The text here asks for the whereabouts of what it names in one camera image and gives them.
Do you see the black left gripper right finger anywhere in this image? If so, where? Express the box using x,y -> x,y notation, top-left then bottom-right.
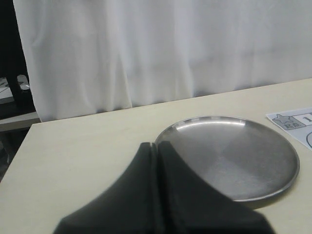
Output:
157,141 -> 274,234

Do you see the white fabric curtain backdrop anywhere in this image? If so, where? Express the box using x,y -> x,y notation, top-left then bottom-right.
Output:
13,0 -> 312,121

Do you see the printed paper game board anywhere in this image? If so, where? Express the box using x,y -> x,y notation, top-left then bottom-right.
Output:
266,107 -> 312,150

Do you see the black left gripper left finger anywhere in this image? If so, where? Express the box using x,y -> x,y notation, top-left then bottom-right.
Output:
54,143 -> 162,234

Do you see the grey side table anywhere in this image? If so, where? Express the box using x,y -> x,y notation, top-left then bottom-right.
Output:
0,112 -> 41,164

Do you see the round stainless steel plate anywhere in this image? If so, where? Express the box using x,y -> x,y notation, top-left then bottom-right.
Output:
156,116 -> 300,202

